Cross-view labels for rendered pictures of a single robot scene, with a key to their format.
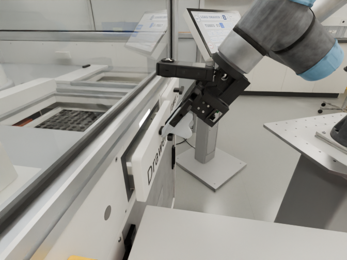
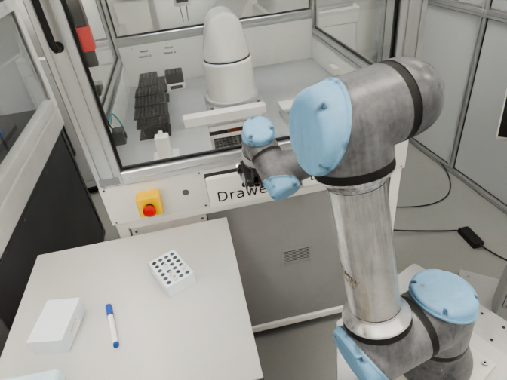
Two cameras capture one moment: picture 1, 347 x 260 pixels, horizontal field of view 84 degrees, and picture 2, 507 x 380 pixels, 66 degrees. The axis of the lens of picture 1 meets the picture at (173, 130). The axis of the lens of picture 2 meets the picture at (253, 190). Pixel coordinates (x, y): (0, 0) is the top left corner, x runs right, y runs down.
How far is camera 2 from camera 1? 1.07 m
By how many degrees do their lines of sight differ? 61
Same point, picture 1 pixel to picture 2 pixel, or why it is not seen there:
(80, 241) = (164, 188)
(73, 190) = (163, 169)
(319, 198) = not seen: outside the picture
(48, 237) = (150, 176)
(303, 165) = not seen: hidden behind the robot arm
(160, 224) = (214, 227)
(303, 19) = (250, 151)
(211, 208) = not seen: hidden behind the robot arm
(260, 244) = (219, 271)
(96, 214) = (176, 187)
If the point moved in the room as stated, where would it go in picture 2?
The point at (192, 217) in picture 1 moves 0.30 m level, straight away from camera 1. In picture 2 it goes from (225, 238) to (316, 219)
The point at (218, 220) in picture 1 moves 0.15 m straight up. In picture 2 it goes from (228, 250) to (222, 212)
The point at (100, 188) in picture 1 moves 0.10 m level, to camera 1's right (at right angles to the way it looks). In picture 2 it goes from (182, 179) to (188, 195)
